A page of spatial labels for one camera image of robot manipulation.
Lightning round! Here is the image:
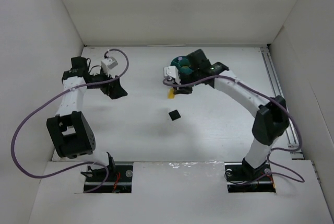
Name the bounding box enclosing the black lego plate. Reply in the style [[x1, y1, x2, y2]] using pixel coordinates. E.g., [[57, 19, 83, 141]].
[[169, 110, 181, 121]]

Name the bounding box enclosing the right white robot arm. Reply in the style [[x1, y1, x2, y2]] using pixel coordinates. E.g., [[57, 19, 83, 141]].
[[164, 49, 290, 180]]

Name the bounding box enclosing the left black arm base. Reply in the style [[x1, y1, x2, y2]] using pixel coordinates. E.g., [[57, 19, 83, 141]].
[[80, 162, 133, 194]]

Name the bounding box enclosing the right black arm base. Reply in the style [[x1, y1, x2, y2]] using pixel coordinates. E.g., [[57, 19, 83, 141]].
[[224, 162, 276, 193]]

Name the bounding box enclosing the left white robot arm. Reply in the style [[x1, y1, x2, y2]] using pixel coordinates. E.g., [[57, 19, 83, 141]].
[[46, 57, 127, 159]]

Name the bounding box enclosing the teal round divided container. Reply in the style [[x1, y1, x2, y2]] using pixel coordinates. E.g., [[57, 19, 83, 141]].
[[171, 56, 191, 71]]

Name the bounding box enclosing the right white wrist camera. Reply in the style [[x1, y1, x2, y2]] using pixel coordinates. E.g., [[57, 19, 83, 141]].
[[163, 66, 181, 85]]

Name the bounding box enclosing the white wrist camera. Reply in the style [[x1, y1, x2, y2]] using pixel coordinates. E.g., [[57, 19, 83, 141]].
[[101, 57, 118, 75], [163, 66, 181, 85]]

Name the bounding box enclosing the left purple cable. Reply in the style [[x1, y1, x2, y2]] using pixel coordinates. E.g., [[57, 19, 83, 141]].
[[10, 49, 130, 193]]

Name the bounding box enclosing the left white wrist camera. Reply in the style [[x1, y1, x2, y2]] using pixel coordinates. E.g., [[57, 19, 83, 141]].
[[101, 57, 118, 75]]

